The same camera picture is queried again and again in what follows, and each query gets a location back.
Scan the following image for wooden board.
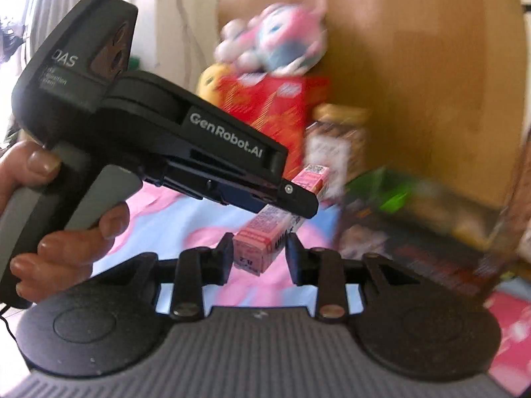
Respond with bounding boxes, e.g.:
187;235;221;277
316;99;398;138
216;0;524;220

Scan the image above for person's left hand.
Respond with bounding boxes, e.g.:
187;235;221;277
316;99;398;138
0;139;132;304

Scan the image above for pink plush toy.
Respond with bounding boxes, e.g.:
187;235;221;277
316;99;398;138
213;3;329;77

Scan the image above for yellow plush duck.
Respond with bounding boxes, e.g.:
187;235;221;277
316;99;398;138
196;62;233;106

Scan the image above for black printed cardboard box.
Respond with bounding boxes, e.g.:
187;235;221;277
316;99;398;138
332;166;517;301

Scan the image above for cartoon pig printed bedsheet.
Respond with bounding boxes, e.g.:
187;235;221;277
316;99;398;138
87;180;531;398

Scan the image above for nut jar with white label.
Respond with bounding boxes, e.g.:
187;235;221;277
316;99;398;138
305;103;373;200

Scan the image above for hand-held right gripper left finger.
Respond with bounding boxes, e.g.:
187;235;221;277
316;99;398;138
93;232;236;322

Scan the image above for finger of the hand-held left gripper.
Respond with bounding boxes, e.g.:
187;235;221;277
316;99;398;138
143;154;320;220

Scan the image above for pink snack box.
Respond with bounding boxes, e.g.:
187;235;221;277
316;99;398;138
232;164;331;277

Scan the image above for red gift box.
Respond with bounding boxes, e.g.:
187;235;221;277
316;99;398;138
215;72;333;180

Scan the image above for green packet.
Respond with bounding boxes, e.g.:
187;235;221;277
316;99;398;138
343;169;417;216

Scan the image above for grey striped curtain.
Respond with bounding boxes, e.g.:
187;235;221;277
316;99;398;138
29;0;230;106

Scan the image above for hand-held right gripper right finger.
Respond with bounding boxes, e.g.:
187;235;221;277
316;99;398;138
285;234;421;323

